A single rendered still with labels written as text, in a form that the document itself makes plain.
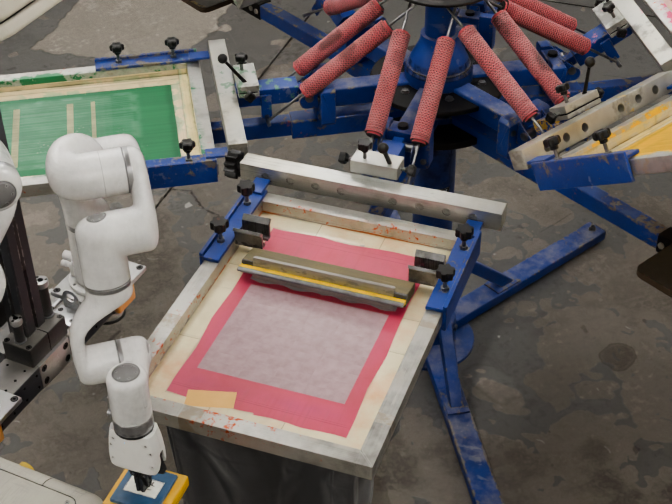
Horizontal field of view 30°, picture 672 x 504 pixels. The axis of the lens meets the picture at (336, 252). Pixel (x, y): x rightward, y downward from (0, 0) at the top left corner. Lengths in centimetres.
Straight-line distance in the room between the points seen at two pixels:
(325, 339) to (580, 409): 142
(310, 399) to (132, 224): 66
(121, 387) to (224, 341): 57
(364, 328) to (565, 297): 171
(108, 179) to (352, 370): 77
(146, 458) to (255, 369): 43
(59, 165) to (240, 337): 75
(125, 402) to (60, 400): 183
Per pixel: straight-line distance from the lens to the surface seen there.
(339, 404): 265
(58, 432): 402
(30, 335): 256
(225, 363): 275
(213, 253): 298
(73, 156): 226
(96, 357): 234
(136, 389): 228
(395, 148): 324
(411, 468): 381
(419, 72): 354
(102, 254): 222
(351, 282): 287
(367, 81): 357
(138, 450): 239
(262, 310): 288
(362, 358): 275
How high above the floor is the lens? 283
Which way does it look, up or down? 38 degrees down
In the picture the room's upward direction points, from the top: 1 degrees counter-clockwise
